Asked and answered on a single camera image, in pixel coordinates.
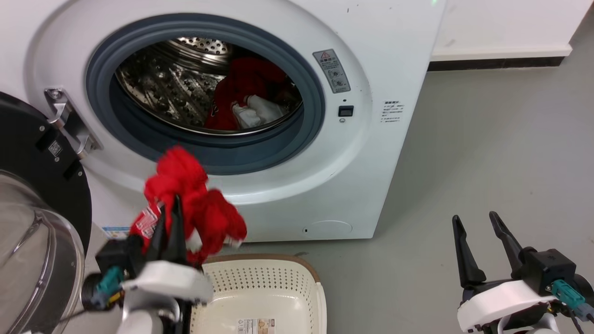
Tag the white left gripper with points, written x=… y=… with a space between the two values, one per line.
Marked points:
x=171 y=280

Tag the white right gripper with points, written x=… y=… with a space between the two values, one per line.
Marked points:
x=501 y=301

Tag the red garment with white label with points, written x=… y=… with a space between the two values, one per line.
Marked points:
x=185 y=181

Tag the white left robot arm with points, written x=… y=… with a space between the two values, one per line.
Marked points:
x=144 y=317

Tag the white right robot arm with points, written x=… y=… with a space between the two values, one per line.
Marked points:
x=524 y=327

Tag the cream perforated laundry basket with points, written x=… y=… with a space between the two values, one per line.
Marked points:
x=264 y=283

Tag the paper label on basket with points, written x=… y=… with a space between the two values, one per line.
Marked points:
x=256 y=326

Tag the white front-load washing machine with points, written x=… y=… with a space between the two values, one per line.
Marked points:
x=390 y=46

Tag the blue and white energy label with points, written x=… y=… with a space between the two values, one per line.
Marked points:
x=116 y=232

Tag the perforated steel washer drum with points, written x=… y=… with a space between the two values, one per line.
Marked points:
x=162 y=88

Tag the metal door hinge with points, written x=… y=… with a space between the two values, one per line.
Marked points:
x=69 y=121

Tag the round filter cover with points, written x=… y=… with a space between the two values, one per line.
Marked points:
x=329 y=228

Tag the black round glass washer door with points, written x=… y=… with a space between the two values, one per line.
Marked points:
x=32 y=153

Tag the grey rubber door gasket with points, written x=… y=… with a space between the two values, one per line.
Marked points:
x=100 y=83

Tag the small text sticker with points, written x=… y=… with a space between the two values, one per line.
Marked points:
x=392 y=111

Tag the red garment with white print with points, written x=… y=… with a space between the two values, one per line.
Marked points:
x=246 y=76

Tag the black baseboard strip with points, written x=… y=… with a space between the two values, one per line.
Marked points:
x=496 y=62

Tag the black door latch socket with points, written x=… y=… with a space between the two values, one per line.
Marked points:
x=345 y=111

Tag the grey warning sticker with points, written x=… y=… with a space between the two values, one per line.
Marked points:
x=332 y=70

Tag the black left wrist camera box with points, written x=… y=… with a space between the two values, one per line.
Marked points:
x=118 y=257

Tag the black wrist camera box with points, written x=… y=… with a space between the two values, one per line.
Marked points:
x=550 y=269
x=118 y=257

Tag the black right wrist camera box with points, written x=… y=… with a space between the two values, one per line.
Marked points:
x=550 y=269

